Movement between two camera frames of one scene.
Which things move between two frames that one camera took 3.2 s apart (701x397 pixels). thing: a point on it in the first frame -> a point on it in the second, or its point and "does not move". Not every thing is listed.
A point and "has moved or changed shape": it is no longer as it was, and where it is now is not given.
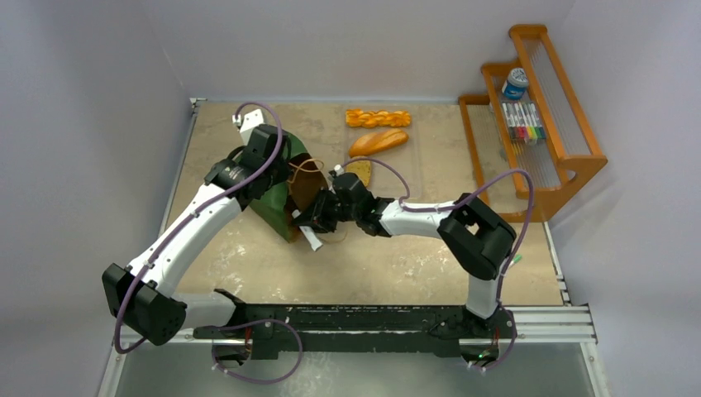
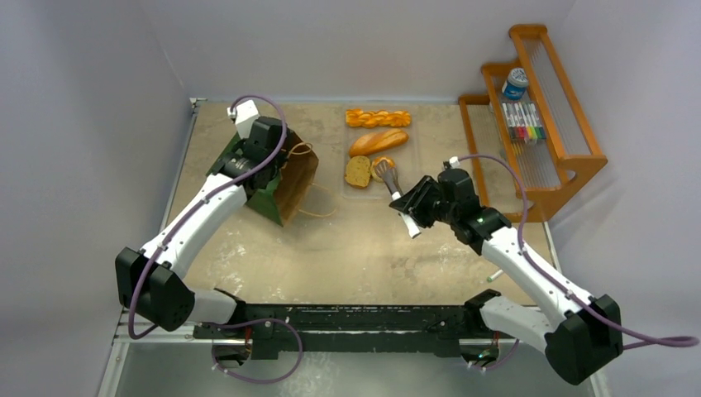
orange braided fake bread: (358, 118) does not move
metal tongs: (313, 238) -> (387, 169)
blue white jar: (516, 83) does not move
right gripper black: (318, 210) -> (412, 198)
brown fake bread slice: (360, 168) does not move
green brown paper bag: (276, 207) has moved or changed shape
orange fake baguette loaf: (378, 141) does not move
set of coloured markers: (525, 121) does not move
